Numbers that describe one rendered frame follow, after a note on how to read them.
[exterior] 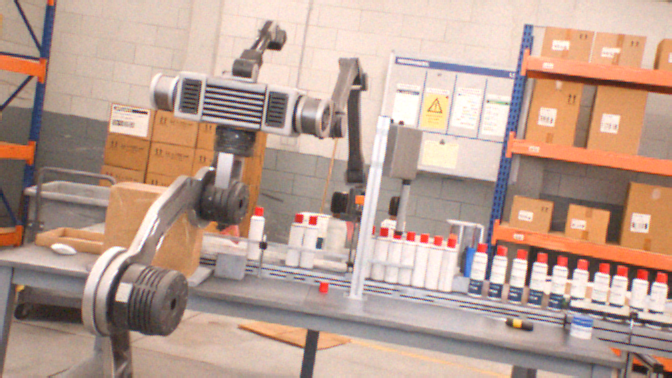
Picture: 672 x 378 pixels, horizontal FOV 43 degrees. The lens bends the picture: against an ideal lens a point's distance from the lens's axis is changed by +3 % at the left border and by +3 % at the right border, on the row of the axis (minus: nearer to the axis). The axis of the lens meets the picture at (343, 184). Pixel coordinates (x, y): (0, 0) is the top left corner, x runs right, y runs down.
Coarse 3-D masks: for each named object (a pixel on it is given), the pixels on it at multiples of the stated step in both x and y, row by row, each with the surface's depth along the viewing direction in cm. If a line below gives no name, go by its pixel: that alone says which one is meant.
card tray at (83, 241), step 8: (48, 232) 319; (56, 232) 327; (64, 232) 335; (72, 232) 335; (80, 232) 335; (88, 232) 335; (96, 232) 335; (40, 240) 309; (48, 240) 309; (56, 240) 309; (64, 240) 309; (72, 240) 309; (80, 240) 309; (88, 240) 334; (96, 240) 335; (80, 248) 309; (88, 248) 309; (96, 248) 309
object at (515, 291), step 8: (520, 256) 314; (520, 264) 313; (512, 272) 315; (520, 272) 313; (512, 280) 315; (520, 280) 313; (512, 288) 314; (520, 288) 314; (512, 296) 314; (520, 296) 314; (512, 304) 314; (520, 304) 315
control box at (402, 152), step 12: (396, 132) 297; (408, 132) 302; (420, 132) 309; (396, 144) 297; (408, 144) 304; (420, 144) 310; (384, 156) 300; (396, 156) 299; (408, 156) 305; (384, 168) 300; (396, 168) 300; (408, 168) 306
